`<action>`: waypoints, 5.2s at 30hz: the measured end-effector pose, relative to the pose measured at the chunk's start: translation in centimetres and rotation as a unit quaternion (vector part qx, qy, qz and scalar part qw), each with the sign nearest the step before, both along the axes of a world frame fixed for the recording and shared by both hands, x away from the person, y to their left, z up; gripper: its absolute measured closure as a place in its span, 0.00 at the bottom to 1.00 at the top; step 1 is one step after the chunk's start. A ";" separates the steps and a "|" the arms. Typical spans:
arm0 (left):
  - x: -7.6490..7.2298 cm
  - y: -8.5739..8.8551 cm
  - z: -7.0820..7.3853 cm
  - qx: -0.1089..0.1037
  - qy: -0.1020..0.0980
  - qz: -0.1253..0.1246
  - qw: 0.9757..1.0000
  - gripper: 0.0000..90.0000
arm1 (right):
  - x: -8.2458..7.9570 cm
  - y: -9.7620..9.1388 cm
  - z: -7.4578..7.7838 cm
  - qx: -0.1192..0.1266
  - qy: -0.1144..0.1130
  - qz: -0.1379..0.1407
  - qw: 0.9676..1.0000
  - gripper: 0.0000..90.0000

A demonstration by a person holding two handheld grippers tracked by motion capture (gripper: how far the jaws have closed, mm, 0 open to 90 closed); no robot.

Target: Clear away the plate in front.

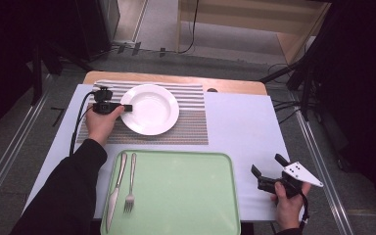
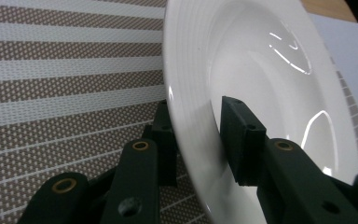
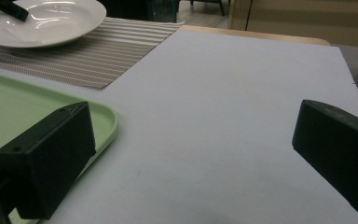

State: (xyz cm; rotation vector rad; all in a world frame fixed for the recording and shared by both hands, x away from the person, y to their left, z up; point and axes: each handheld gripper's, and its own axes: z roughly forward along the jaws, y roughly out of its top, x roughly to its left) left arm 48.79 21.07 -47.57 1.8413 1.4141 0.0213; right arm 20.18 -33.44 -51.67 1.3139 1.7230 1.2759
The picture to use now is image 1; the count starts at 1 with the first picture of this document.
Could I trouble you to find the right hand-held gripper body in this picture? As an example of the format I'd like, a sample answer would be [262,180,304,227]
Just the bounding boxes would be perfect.
[258,161,324,199]

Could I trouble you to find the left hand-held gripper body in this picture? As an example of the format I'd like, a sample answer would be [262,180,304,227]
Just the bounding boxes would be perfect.
[92,86,123,116]

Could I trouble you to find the white deep plate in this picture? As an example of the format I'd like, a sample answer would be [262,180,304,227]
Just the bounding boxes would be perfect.
[119,83,180,136]

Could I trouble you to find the silver fork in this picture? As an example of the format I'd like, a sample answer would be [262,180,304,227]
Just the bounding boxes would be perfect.
[123,152,138,213]

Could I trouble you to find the light green tray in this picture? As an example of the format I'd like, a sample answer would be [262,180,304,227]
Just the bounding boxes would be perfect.
[100,149,242,235]

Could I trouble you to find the silver table knife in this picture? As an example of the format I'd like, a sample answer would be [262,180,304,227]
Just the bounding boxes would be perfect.
[106,151,128,231]

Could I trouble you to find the person's left hand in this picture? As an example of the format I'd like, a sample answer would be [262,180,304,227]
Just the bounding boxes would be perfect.
[85,106,125,148]

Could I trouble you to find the person's right hand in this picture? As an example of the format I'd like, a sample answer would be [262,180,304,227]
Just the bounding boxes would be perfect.
[270,181,311,230]

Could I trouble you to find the white table cloth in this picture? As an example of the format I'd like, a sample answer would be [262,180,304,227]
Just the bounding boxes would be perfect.
[20,83,308,223]

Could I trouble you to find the wooden table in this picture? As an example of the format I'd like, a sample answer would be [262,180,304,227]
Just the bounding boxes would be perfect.
[82,70,268,96]

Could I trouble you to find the striped grey placemat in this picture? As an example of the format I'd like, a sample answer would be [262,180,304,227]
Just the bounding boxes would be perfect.
[76,80,210,146]

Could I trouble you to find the black metal stand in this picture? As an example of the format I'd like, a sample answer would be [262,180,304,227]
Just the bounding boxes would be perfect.
[28,42,96,106]

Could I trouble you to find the black cabinet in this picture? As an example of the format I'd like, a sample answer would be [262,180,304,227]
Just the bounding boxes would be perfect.
[74,0,121,62]

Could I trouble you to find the black tripod stand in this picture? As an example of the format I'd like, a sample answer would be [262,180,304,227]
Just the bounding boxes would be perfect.
[258,6,332,121]

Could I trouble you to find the wooden shelf unit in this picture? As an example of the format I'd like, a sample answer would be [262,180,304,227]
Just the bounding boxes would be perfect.
[175,0,332,65]

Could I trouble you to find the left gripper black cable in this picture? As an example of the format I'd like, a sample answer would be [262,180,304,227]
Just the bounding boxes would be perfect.
[69,91,96,157]

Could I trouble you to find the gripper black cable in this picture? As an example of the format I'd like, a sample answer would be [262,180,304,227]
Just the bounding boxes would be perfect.
[298,190,310,231]
[69,91,96,157]

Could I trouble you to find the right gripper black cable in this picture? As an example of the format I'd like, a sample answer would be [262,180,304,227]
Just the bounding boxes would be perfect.
[298,190,310,231]

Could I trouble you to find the metal floor rail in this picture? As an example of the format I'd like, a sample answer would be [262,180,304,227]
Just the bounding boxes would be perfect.
[0,92,52,218]
[290,92,355,235]

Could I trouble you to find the black floor cables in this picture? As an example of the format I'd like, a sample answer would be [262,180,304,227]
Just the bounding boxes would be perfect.
[267,63,305,125]

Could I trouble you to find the black hanging cable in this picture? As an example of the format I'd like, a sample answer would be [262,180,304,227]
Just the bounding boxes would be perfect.
[177,0,200,55]

